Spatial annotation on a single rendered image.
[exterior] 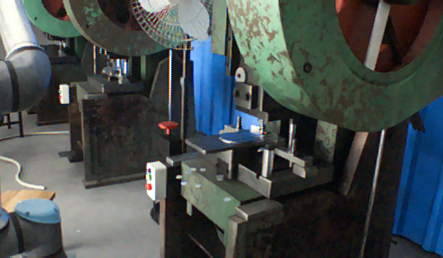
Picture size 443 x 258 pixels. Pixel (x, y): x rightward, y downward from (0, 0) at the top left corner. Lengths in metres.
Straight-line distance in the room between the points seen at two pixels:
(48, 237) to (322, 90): 0.81
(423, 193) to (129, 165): 1.95
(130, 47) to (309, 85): 1.80
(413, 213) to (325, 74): 1.68
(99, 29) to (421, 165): 2.01
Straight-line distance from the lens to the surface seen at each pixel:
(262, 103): 1.33
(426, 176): 2.39
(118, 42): 2.53
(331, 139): 1.47
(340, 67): 0.95
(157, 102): 2.90
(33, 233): 1.16
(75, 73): 4.50
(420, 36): 1.34
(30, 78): 0.93
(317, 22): 0.87
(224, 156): 1.38
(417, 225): 2.50
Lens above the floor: 1.20
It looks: 16 degrees down
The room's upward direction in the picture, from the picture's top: 3 degrees clockwise
